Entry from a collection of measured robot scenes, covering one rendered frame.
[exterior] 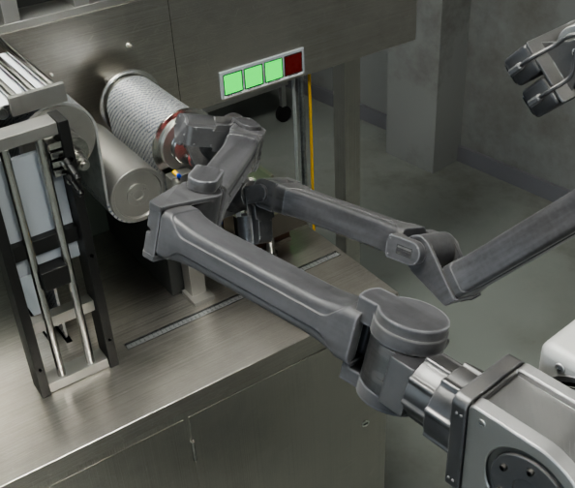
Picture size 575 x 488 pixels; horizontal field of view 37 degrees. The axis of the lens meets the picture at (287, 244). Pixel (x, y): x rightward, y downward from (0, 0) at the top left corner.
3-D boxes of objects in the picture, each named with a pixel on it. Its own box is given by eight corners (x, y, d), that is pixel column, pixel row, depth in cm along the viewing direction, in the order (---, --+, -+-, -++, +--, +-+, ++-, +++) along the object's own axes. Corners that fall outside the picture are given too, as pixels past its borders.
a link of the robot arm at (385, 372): (411, 425, 85) (426, 379, 83) (340, 374, 91) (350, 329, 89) (467, 402, 91) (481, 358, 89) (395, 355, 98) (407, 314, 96)
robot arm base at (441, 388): (456, 496, 82) (465, 405, 75) (393, 449, 87) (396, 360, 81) (513, 447, 87) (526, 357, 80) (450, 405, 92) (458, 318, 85)
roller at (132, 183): (116, 230, 174) (105, 178, 167) (67, 180, 191) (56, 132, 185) (168, 210, 179) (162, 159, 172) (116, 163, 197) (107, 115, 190)
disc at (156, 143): (160, 187, 176) (146, 123, 167) (159, 186, 176) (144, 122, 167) (222, 162, 182) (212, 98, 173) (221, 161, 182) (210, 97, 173)
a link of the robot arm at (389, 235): (463, 234, 144) (422, 239, 136) (456, 267, 145) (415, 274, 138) (286, 173, 173) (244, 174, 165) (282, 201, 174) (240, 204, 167)
